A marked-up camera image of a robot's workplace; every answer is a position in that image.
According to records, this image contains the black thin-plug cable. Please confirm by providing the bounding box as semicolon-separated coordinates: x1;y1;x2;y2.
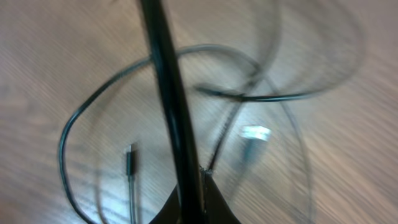
136;0;280;224

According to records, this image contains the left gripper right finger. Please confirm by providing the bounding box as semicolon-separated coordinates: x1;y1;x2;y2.
200;169;241;224

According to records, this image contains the black USB-A cable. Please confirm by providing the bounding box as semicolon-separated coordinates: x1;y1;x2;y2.
58;43;364;224

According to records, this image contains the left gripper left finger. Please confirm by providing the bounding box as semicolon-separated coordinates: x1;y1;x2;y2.
149;185;181;224

